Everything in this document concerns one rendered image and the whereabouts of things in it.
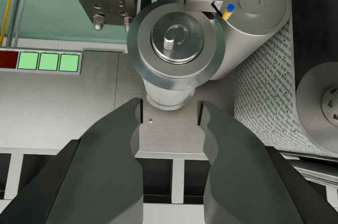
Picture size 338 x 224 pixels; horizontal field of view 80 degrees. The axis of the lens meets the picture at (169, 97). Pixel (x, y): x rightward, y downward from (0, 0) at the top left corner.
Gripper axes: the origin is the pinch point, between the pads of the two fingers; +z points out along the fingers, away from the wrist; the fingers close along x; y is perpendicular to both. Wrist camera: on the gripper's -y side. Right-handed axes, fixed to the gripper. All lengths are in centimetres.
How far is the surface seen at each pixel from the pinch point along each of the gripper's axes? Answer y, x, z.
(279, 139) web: 16.9, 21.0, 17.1
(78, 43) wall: 81, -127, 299
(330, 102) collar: 7.0, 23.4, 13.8
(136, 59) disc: 3.6, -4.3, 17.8
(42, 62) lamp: 17, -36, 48
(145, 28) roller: -0.4, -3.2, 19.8
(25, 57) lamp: 15, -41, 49
